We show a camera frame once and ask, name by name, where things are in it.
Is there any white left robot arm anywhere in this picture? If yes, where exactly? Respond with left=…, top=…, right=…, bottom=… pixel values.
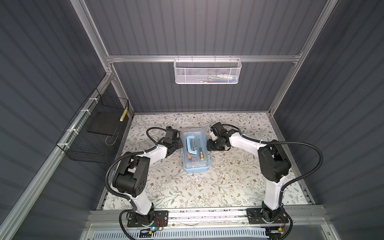
left=105, top=126, right=183, bottom=219

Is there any blue plastic tool box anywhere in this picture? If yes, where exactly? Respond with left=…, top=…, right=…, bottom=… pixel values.
left=181, top=129, right=211, bottom=174

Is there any yellow marker in basket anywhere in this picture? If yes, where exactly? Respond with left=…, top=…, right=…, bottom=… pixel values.
left=120, top=108, right=128, bottom=122

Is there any white wire mesh basket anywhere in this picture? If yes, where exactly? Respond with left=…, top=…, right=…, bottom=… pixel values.
left=173, top=58, right=242, bottom=85

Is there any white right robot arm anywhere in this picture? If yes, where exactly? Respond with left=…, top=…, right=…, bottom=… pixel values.
left=207, top=123, right=292, bottom=223

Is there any black pad in basket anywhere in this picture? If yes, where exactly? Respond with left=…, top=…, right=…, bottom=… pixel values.
left=87, top=112, right=121, bottom=136

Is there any yellow black screwdriver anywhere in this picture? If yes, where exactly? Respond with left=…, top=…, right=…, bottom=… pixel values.
left=200, top=148, right=205, bottom=161

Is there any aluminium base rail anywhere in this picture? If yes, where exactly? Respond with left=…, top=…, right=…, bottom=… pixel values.
left=80, top=205, right=340, bottom=240

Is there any black wire basket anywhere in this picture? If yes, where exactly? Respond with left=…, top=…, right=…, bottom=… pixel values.
left=57, top=90, right=130, bottom=164

